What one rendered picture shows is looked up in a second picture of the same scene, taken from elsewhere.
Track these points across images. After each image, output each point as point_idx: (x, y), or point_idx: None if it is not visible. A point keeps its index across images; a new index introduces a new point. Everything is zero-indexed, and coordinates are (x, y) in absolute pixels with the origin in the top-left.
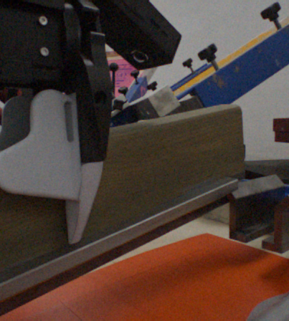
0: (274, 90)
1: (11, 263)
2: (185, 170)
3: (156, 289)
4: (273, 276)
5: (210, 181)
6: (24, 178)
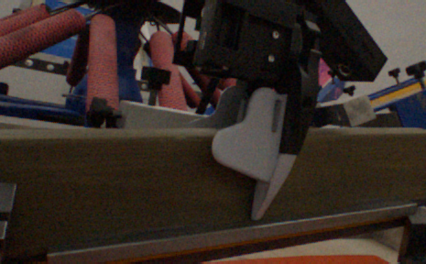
0: None
1: (202, 222)
2: (365, 181)
3: None
4: None
5: (388, 199)
6: (233, 154)
